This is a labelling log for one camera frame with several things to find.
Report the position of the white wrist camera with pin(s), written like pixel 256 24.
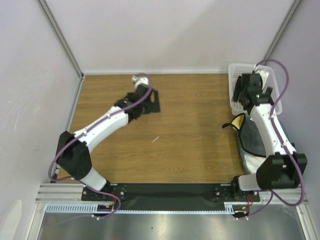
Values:
pixel 140 80
pixel 263 73

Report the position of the aluminium frame rail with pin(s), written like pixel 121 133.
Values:
pixel 72 192

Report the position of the right aluminium corner post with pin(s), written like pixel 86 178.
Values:
pixel 293 9

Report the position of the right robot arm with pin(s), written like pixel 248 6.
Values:
pixel 283 167

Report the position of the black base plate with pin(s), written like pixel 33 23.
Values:
pixel 178 196

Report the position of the aluminium corner post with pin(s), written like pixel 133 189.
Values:
pixel 293 9
pixel 49 16

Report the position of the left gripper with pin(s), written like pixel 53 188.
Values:
pixel 153 107

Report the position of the left aluminium corner post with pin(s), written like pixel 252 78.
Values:
pixel 49 16

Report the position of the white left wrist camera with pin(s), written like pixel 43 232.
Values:
pixel 140 80

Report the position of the white perforated plastic basket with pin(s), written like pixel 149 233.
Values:
pixel 241 75

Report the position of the yellow towel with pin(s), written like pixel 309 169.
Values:
pixel 238 121

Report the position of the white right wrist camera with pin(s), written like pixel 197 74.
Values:
pixel 263 73

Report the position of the dark grey towel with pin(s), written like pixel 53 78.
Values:
pixel 274 143

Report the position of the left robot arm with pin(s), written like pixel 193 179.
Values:
pixel 73 152

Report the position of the clear teal plastic bin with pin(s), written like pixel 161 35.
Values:
pixel 251 146

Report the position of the grey slotted cable duct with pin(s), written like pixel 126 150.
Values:
pixel 103 209

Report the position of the white towel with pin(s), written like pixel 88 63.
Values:
pixel 251 163

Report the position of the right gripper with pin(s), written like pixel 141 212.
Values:
pixel 246 83

